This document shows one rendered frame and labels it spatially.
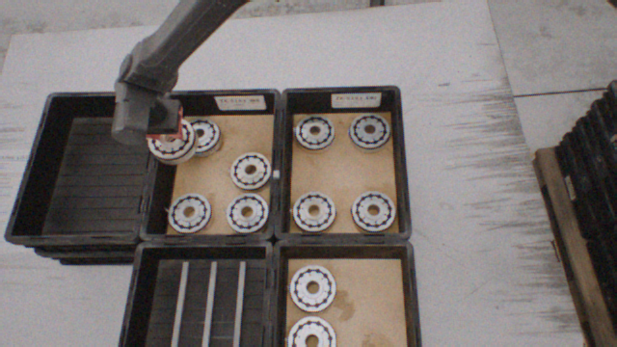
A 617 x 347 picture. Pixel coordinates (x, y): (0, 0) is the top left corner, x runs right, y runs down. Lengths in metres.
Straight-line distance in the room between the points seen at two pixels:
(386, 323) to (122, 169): 0.76
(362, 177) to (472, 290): 0.39
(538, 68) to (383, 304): 1.73
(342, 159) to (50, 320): 0.84
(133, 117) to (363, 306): 0.62
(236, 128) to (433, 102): 0.59
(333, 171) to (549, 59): 1.64
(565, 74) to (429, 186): 1.38
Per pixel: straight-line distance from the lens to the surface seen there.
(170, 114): 0.99
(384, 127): 1.21
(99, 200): 1.31
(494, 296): 1.28
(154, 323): 1.16
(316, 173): 1.18
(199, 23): 0.66
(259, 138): 1.25
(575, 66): 2.63
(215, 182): 1.22
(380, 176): 1.18
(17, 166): 1.64
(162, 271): 1.18
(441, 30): 1.64
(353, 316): 1.08
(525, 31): 2.69
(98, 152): 1.37
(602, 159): 1.87
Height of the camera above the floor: 1.90
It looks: 65 degrees down
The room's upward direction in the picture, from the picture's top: 9 degrees counter-clockwise
